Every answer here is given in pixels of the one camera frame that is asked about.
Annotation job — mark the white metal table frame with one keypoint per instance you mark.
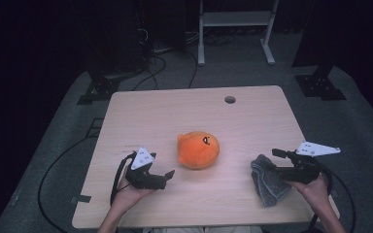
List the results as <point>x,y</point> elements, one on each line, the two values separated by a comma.
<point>236,18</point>

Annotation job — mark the person's left hand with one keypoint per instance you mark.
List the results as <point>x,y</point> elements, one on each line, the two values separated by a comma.
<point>129,194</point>

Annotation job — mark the black tape strip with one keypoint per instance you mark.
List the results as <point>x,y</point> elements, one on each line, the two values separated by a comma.
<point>81,198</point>

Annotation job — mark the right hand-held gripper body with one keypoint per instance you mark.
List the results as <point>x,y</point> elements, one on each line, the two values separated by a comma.
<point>304,170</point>

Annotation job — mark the black stand base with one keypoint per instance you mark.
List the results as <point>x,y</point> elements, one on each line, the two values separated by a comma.
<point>102,87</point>
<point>319,85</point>

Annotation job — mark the person's right hand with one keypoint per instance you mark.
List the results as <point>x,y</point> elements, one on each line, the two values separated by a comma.
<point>314,192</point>

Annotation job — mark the black floor tape outline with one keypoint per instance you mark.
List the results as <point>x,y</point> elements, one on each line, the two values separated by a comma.
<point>90,132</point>

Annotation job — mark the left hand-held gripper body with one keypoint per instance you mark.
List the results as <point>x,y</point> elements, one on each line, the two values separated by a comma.
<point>142,176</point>

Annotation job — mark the orange plush toy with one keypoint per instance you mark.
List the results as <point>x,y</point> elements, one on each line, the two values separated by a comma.
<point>198,150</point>

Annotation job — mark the grey cloth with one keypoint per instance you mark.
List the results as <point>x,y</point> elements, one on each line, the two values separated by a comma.
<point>268,187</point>

